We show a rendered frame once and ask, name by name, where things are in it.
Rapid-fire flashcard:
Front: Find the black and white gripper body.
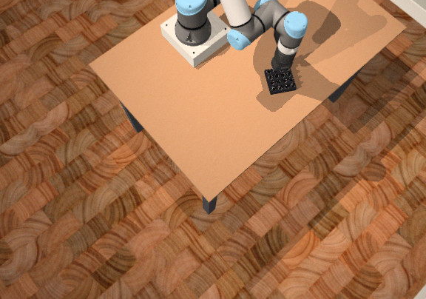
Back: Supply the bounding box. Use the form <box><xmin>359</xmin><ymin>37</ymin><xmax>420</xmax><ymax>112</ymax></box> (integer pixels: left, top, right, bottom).
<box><xmin>271</xmin><ymin>31</ymin><xmax>299</xmax><ymax>71</ymax></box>

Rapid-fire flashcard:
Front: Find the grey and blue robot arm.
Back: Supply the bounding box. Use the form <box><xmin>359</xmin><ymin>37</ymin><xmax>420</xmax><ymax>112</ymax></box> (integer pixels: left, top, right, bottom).
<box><xmin>175</xmin><ymin>0</ymin><xmax>308</xmax><ymax>50</ymax></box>

